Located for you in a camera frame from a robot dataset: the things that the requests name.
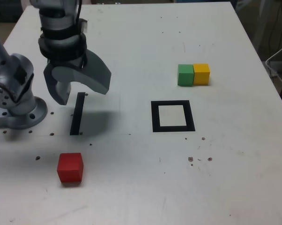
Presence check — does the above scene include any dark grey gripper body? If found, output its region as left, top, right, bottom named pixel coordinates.
left=46, top=57, right=88, bottom=70

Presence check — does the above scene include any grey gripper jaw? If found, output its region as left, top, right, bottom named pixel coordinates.
left=51, top=50, right=112, bottom=95
left=43, top=65, right=72, bottom=105

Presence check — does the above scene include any red cube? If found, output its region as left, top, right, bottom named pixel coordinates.
left=57, top=152, right=84, bottom=183

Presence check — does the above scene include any green cube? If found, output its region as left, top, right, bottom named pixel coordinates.
left=177, top=64, right=194, bottom=87

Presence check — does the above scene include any yellow cube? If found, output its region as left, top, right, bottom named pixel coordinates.
left=193, top=63, right=210, bottom=85

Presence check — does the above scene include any black tape square outline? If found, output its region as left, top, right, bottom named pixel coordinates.
left=151, top=100, right=196, bottom=133

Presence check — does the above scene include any black tape strip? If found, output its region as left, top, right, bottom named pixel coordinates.
left=69, top=92, right=86, bottom=136

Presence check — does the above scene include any dark background crate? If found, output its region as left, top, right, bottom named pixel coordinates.
left=0, top=0, right=27, bottom=23

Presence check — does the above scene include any small white gripper camera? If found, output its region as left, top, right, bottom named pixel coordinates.
left=79, top=19, right=89, bottom=32

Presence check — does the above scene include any white cable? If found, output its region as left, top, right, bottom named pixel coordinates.
left=265, top=39, right=282, bottom=88

